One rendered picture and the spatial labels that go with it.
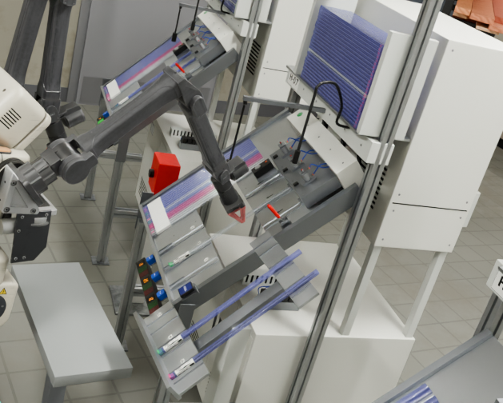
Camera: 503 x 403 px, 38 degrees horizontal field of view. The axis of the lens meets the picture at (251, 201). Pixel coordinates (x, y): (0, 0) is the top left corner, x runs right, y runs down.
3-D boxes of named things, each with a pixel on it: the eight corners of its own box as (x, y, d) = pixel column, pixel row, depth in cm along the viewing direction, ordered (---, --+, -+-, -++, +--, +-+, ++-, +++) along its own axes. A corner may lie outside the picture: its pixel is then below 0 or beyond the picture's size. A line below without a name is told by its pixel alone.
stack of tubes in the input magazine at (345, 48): (355, 129, 226) (382, 45, 215) (299, 76, 269) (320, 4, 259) (389, 133, 231) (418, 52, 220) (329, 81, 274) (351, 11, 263)
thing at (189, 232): (179, 307, 238) (173, 301, 236) (147, 212, 293) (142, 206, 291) (228, 276, 237) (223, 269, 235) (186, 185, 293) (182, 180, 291)
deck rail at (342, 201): (181, 317, 237) (171, 306, 234) (180, 314, 239) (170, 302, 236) (365, 198, 236) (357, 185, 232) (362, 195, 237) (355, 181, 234)
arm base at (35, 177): (5, 164, 185) (23, 185, 177) (31, 145, 187) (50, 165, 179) (21, 186, 191) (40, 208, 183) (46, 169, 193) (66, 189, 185)
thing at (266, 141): (277, 250, 238) (270, 240, 235) (226, 165, 294) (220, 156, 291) (362, 195, 237) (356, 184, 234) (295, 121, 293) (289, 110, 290)
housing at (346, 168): (353, 204, 238) (335, 173, 230) (302, 145, 279) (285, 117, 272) (373, 191, 238) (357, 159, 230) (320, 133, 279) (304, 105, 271)
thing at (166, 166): (114, 315, 345) (145, 166, 314) (109, 286, 365) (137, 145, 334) (164, 317, 354) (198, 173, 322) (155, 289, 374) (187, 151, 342)
